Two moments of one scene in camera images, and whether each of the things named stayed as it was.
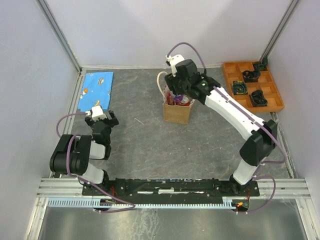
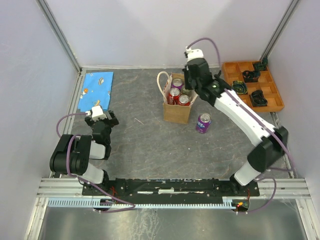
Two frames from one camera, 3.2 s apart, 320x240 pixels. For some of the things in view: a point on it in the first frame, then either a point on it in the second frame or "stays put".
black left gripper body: x=110 y=123 stays put
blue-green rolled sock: x=239 y=88 stays put
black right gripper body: x=181 y=87 -> x=189 y=83
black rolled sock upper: x=251 y=76 stays put
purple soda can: x=178 y=98 -> x=204 y=121
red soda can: x=185 y=100 stays put
